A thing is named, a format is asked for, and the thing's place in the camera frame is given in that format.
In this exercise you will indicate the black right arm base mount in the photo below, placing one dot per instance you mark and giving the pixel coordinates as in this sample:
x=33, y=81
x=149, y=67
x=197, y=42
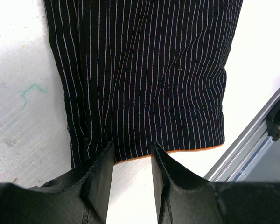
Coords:
x=273, y=122

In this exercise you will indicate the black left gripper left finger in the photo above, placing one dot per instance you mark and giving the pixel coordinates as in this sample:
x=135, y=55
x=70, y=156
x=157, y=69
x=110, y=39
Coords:
x=80, y=196

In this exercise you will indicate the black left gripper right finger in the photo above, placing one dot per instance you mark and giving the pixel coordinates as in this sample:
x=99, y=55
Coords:
x=183, y=197

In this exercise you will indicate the black striped underwear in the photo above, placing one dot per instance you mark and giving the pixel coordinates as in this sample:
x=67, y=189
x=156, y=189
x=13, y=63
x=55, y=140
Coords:
x=141, y=71

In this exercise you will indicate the aluminium front rail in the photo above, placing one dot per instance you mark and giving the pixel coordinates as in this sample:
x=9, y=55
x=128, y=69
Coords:
x=253, y=156

